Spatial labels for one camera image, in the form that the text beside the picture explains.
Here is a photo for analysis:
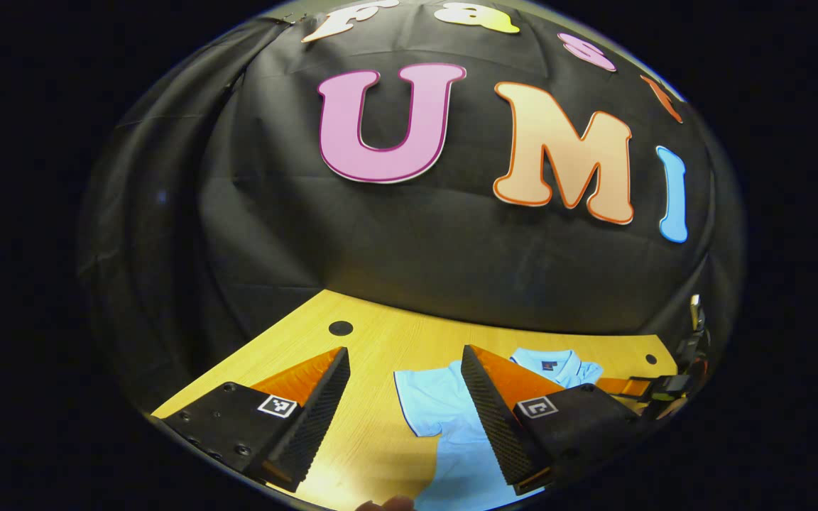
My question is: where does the black backdrop cloth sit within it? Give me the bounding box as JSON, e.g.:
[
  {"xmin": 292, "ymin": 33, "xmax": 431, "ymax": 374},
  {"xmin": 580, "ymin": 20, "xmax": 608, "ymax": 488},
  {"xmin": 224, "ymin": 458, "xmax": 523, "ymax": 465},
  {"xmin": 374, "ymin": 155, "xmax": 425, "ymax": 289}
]
[{"xmin": 75, "ymin": 0, "xmax": 747, "ymax": 419}]

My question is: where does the light blue T-shirt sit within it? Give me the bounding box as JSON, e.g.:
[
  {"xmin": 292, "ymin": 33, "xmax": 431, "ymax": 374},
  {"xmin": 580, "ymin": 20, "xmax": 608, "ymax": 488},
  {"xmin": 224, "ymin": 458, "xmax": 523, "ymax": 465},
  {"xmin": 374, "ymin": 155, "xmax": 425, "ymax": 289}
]
[{"xmin": 393, "ymin": 348, "xmax": 605, "ymax": 511}]

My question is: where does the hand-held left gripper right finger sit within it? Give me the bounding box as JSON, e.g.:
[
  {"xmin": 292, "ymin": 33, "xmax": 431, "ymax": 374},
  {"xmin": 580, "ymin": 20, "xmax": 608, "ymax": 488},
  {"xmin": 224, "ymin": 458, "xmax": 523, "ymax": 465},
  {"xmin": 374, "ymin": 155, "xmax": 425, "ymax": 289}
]
[{"xmin": 460, "ymin": 344, "xmax": 643, "ymax": 496}]

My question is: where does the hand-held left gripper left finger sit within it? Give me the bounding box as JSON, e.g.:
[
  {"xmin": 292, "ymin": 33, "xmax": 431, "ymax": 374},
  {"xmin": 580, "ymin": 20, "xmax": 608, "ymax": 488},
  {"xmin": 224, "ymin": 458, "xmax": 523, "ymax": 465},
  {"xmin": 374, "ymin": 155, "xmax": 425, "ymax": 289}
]
[{"xmin": 150, "ymin": 346, "xmax": 351, "ymax": 493}]

